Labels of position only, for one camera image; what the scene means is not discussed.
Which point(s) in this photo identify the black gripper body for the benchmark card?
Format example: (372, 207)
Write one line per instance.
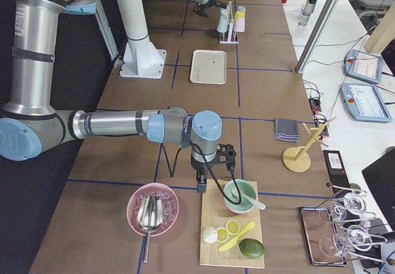
(197, 166)

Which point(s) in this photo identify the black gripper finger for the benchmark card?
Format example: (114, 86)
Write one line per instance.
(201, 187)

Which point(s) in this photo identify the cream rabbit tray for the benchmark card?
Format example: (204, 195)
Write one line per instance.
(209, 67)

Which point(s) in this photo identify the green cup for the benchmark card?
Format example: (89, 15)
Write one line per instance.
(222, 26)

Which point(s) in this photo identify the pink cup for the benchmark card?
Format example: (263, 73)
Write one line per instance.
(239, 25)

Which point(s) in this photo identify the beige cup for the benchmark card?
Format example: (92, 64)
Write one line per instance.
(223, 13)

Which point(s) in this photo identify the yellow cup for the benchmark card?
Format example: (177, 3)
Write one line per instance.
(239, 14)

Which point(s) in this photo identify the grey cup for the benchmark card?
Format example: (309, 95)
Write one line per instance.
(241, 9)

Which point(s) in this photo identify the white spoon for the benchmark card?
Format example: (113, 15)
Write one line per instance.
(254, 202)

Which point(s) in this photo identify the pink bowl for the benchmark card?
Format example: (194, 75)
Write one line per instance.
(169, 204)

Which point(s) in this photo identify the green bowl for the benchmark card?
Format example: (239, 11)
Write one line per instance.
(240, 205)

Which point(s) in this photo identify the white garlic bulb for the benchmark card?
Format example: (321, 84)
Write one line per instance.
(209, 235)

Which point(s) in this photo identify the lemon slice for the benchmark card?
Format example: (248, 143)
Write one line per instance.
(232, 227)
(222, 234)

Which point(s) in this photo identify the metal ice scoop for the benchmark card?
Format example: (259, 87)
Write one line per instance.
(149, 219)

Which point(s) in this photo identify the yellow plastic knife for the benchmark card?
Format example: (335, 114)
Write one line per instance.
(231, 243)

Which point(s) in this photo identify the avocado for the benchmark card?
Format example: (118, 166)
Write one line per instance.
(251, 248)

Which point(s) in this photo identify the grey folded cloth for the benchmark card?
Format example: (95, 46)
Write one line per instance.
(286, 130)

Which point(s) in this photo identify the wooden mug tree stand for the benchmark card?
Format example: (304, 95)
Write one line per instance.
(296, 159)

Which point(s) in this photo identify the black power box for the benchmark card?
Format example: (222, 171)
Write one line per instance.
(335, 168)

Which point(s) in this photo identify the wine glass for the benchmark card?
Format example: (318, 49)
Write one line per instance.
(350, 208)
(356, 238)

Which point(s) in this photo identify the lower teach pendant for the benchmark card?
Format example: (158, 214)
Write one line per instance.
(364, 103)

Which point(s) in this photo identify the teach pendant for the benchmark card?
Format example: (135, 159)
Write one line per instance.
(364, 103)
(364, 66)

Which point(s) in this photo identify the water bottle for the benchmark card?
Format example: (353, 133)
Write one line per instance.
(306, 11)

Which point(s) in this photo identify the upper teach pendant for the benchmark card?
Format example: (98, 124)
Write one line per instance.
(364, 66)

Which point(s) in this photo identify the white camera pole base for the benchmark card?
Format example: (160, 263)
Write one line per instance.
(141, 58)

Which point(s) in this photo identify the white wire cup rack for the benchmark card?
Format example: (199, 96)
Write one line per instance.
(230, 37)

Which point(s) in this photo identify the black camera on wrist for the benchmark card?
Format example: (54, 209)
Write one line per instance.
(201, 10)

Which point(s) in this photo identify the aluminium frame post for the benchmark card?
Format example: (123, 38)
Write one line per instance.
(327, 10)

